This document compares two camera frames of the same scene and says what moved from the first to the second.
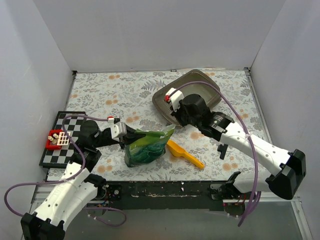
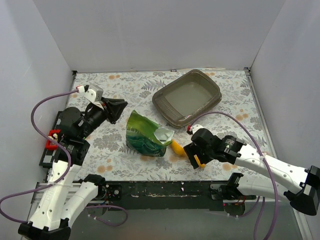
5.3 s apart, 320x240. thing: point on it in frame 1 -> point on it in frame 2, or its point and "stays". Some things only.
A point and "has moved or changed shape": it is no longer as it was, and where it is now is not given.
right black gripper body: x=178 y=117 -> x=194 y=149
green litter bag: x=146 y=149 has moved or changed shape
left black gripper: x=124 y=139 -> x=108 y=110
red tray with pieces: x=56 y=138 stays
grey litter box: x=212 y=96 stays
